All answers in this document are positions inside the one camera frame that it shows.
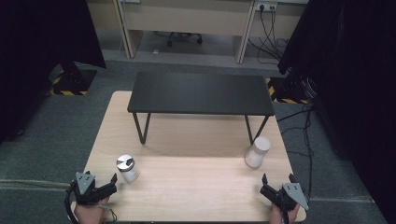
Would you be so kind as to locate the small black shelf table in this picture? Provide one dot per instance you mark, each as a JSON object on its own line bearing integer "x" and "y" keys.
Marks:
{"x": 199, "y": 91}

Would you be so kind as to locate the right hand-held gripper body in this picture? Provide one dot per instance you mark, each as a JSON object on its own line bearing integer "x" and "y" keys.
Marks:
{"x": 291, "y": 194}

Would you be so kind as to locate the black curtain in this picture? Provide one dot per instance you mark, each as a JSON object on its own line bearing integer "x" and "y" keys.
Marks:
{"x": 351, "y": 93}
{"x": 37, "y": 46}

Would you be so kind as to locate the black office chair base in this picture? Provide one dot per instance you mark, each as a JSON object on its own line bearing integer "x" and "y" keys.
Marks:
{"x": 183, "y": 36}

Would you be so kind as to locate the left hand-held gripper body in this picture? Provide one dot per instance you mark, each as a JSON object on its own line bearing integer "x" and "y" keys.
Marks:
{"x": 93, "y": 190}

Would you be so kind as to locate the person's left hand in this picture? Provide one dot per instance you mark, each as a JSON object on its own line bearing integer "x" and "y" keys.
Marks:
{"x": 90, "y": 214}

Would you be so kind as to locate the white cylindrical bottle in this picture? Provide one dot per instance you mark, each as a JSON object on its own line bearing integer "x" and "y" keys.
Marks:
{"x": 257, "y": 154}

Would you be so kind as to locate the white wall power socket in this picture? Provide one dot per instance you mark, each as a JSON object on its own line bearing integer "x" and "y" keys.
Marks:
{"x": 266, "y": 5}

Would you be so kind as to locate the black stand base striped tape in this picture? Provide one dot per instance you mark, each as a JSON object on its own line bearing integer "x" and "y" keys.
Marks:
{"x": 73, "y": 82}
{"x": 289, "y": 90}

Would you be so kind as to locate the beige office desk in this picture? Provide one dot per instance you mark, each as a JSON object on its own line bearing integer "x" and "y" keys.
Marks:
{"x": 186, "y": 18}

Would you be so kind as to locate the person's right hand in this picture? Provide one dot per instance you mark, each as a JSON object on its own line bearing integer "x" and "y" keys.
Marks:
{"x": 277, "y": 217}

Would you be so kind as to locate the glass jar with silver lid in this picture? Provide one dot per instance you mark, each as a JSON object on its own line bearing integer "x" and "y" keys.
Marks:
{"x": 128, "y": 169}

